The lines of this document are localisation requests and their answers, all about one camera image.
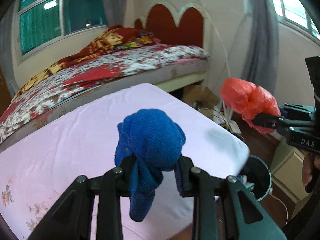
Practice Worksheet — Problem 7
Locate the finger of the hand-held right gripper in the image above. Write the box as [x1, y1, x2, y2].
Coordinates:
[251, 113, 285, 130]
[280, 104, 314, 117]

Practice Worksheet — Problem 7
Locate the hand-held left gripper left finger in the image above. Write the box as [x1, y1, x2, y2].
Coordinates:
[27, 155, 135, 240]

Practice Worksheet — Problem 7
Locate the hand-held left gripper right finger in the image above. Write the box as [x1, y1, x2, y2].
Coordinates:
[175, 155, 288, 240]

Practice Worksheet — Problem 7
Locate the red plastic bag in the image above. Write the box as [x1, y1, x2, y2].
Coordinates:
[220, 77, 282, 134]

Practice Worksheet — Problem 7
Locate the blue cloth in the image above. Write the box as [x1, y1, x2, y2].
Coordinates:
[114, 109, 187, 222]

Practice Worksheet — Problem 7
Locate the black plastic trash bin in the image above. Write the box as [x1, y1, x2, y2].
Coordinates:
[237, 155, 272, 202]

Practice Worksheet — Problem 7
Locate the person's right hand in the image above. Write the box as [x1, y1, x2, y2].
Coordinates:
[302, 152, 320, 193]

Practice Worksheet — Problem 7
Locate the cream cabinet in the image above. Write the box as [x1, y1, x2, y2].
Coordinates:
[271, 137, 315, 203]

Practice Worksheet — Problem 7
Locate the cardboard box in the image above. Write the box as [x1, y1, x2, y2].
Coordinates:
[182, 85, 225, 111]

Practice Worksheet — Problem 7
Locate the grey curtain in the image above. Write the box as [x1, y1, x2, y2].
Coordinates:
[99, 0, 125, 28]
[241, 0, 279, 93]

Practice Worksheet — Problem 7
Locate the bright side window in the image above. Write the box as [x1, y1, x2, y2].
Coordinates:
[270, 0, 320, 38]

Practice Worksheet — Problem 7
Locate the floral mattress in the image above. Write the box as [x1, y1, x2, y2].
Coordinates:
[0, 44, 210, 145]

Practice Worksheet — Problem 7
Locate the red printed blanket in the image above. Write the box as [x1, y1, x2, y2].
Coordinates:
[15, 25, 140, 95]

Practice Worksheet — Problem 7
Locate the colourful pillow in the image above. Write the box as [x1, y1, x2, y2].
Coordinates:
[117, 30, 160, 48]

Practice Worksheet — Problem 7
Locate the red heart-shaped headboard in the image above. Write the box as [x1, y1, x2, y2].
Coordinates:
[134, 2, 208, 53]

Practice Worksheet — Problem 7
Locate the large green-tinted window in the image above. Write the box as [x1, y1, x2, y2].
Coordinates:
[16, 0, 108, 58]

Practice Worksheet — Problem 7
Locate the white bed frame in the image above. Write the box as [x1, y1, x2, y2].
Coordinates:
[157, 71, 207, 93]

